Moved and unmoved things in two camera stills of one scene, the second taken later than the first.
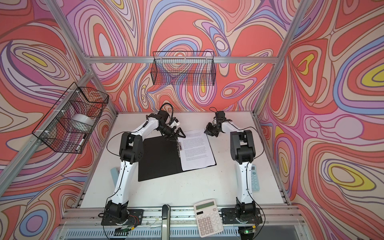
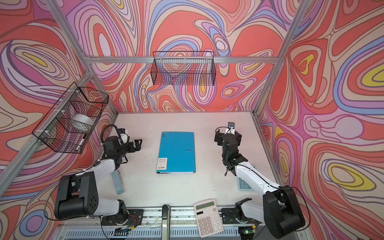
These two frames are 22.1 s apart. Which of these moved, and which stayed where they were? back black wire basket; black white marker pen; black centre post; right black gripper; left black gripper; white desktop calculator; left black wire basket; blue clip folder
Moved: blue clip folder; left black gripper; right black gripper
Stayed: white desktop calculator; black centre post; left black wire basket; black white marker pen; back black wire basket
